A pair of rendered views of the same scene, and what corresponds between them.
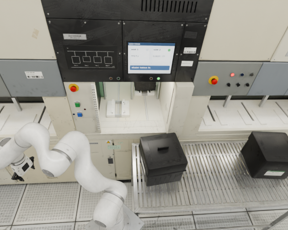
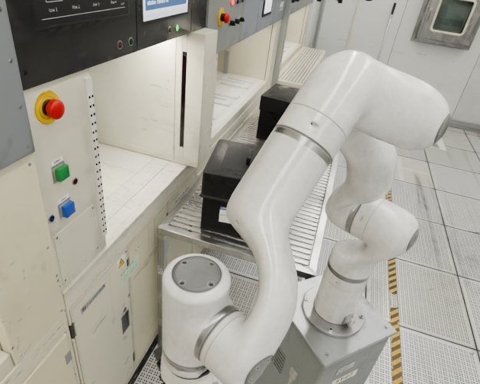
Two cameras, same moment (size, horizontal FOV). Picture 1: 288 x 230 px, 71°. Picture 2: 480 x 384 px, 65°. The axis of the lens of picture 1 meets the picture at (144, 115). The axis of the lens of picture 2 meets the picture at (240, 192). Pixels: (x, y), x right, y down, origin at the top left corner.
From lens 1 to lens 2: 123 cm
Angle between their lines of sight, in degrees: 54
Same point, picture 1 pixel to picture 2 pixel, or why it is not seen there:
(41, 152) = (420, 86)
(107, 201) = (385, 204)
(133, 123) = (125, 191)
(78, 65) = (59, 9)
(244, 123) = (226, 107)
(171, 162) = not seen: hidden behind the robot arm
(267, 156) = not seen: hidden behind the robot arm
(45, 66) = not seen: outside the picture
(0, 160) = (294, 286)
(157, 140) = (225, 158)
